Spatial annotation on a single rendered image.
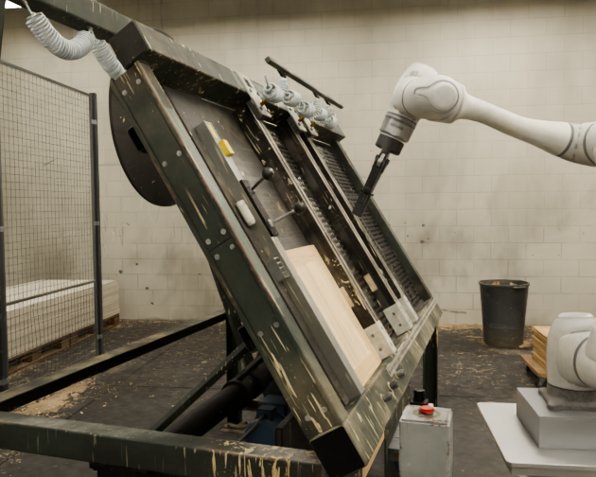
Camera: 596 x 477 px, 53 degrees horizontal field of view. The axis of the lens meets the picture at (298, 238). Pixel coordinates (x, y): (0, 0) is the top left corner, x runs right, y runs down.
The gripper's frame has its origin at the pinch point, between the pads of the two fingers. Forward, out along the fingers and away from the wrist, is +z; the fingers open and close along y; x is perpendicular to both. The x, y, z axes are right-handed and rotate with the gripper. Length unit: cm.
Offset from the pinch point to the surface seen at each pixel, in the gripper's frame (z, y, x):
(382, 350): 46, -43, 26
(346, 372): 46.0, -1.3, 16.9
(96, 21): -18, -32, -118
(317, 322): 36.9, -2.4, 2.9
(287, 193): 10, -48, -31
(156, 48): -15, 14, -68
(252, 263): 25.0, 21.1, -17.3
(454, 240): 12, -564, 72
